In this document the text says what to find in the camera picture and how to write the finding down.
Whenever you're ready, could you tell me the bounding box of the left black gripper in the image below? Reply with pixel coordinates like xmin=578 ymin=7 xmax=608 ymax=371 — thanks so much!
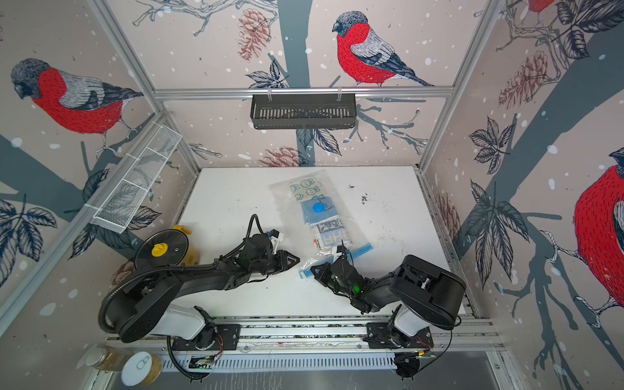
xmin=250 ymin=250 xmax=302 ymax=276

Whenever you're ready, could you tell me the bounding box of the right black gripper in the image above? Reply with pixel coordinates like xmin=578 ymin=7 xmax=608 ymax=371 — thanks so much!
xmin=309 ymin=261 xmax=356 ymax=299

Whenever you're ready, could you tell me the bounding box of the grey patterned towel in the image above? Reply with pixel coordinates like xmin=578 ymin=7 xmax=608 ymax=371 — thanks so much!
xmin=310 ymin=219 xmax=353 ymax=250

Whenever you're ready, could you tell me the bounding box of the clear vacuum bag blue zipper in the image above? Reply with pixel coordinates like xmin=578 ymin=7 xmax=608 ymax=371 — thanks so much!
xmin=269 ymin=170 xmax=373 ymax=280

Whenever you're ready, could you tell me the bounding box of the cream towel blue bunny print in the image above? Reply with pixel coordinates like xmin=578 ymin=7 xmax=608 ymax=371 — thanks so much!
xmin=289 ymin=176 xmax=325 ymax=203

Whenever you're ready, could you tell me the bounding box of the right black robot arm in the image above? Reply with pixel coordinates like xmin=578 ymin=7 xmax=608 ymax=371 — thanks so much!
xmin=310 ymin=253 xmax=466 ymax=350

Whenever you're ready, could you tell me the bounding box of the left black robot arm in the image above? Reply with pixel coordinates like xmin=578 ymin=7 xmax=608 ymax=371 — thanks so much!
xmin=97 ymin=230 xmax=301 ymax=343

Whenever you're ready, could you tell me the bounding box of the yellow pot black lid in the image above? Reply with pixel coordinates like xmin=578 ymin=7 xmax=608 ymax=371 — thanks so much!
xmin=134 ymin=225 xmax=200 ymax=271

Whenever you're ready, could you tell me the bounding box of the glass jar with metal lid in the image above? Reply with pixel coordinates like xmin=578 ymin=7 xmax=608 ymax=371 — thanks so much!
xmin=76 ymin=344 xmax=131 ymax=372

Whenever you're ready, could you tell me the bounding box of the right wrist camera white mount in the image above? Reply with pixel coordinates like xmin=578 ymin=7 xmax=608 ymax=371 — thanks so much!
xmin=331 ymin=245 xmax=348 ymax=260

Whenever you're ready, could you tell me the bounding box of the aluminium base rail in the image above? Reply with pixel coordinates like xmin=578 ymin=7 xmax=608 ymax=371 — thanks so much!
xmin=107 ymin=315 xmax=505 ymax=374

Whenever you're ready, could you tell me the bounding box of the black hanging wire basket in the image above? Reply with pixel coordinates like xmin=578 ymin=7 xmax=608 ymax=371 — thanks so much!
xmin=250 ymin=94 xmax=357 ymax=130

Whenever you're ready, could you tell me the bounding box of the white mesh wall shelf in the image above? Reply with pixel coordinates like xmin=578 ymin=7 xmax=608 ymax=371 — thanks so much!
xmin=90 ymin=124 xmax=182 ymax=233

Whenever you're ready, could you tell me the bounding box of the black corrugated cable conduit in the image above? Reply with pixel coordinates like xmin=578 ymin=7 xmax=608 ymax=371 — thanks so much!
xmin=97 ymin=213 xmax=264 ymax=335

